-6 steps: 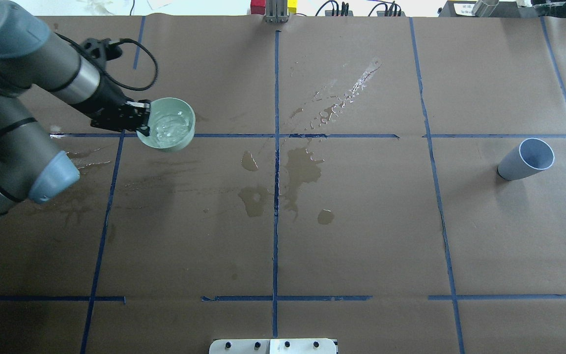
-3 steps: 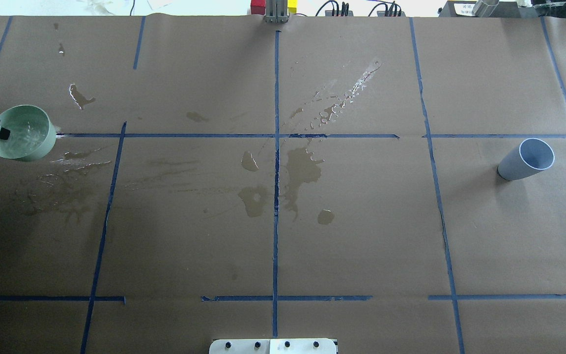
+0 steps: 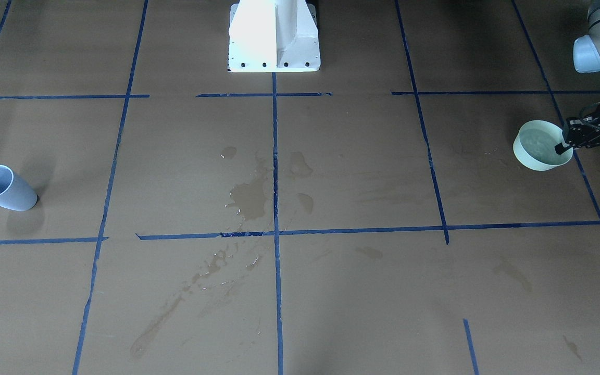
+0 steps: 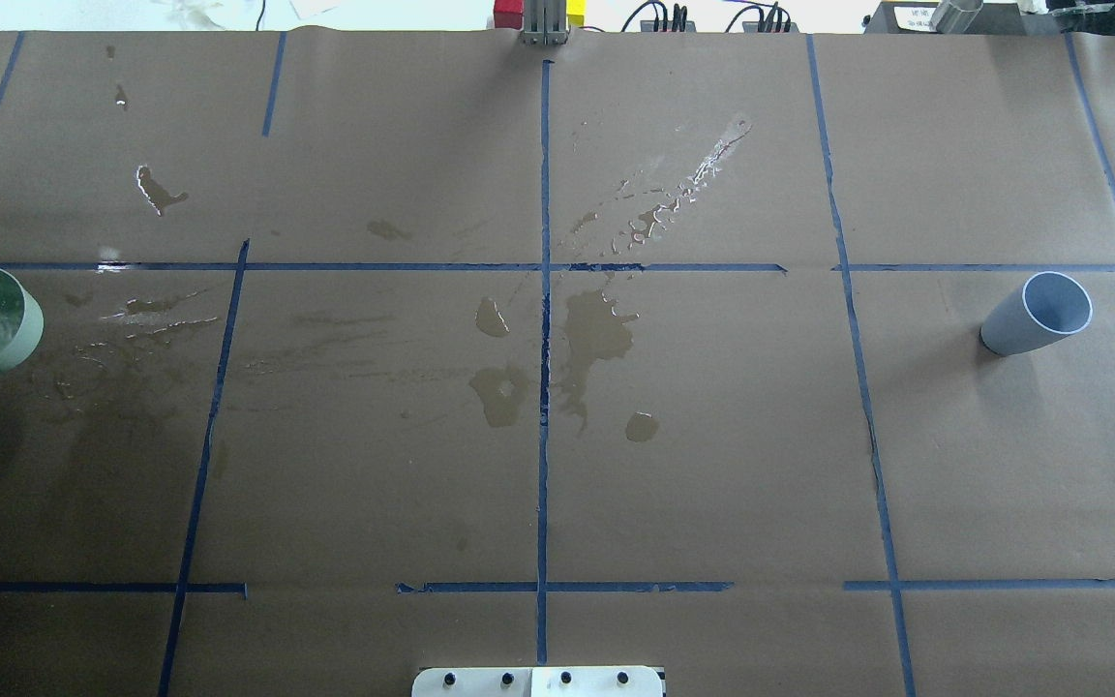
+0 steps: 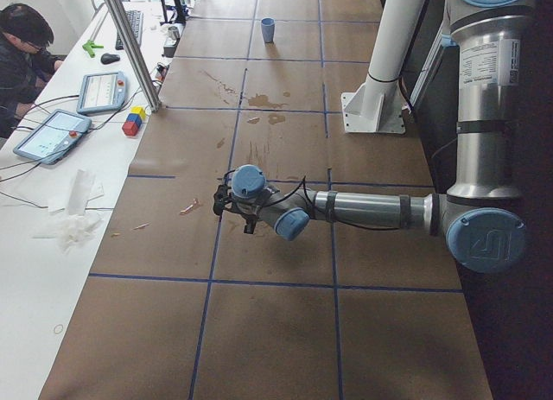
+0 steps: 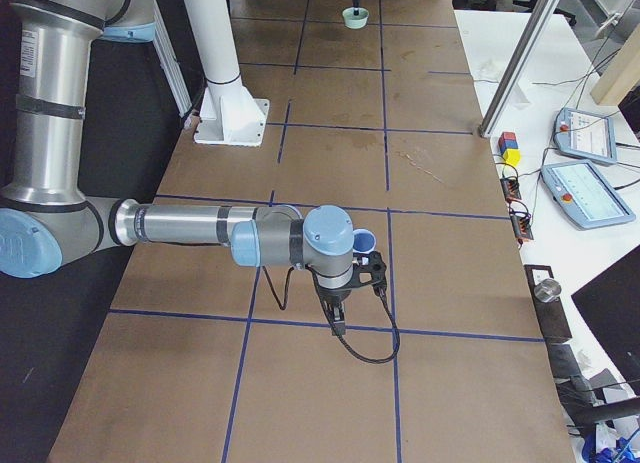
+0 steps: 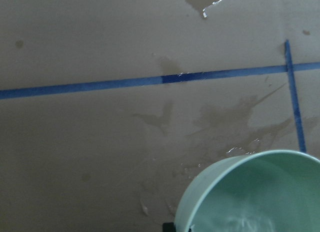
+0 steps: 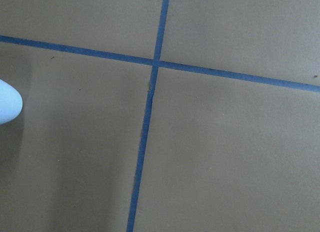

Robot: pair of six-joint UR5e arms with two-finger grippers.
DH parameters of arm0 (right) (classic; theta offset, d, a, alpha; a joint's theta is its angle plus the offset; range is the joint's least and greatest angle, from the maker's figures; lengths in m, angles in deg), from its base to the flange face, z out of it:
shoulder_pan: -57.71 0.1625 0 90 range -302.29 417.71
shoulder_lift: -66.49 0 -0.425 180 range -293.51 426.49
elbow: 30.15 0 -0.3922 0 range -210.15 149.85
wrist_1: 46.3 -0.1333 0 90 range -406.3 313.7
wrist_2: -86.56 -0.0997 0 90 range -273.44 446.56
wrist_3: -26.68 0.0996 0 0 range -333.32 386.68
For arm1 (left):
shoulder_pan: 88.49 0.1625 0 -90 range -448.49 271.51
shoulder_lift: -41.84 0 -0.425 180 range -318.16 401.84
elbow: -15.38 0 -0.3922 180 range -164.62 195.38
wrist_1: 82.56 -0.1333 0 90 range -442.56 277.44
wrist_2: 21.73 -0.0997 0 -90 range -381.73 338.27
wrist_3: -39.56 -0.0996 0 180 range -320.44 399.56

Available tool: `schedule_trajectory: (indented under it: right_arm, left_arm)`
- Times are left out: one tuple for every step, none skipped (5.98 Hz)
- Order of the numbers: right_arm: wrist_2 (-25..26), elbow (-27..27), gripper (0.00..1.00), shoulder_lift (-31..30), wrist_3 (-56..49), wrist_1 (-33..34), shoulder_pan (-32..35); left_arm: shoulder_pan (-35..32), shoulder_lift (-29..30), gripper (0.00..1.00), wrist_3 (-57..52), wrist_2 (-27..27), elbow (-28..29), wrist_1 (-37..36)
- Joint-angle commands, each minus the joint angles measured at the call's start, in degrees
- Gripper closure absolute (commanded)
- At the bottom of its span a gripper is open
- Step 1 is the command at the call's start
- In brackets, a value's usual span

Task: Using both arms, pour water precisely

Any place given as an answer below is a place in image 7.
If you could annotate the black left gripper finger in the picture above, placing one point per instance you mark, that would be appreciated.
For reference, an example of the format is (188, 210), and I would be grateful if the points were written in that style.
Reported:
(168, 227)

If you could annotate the mint green bowl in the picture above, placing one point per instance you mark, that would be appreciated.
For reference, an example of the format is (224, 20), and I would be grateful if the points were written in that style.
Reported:
(275, 190)

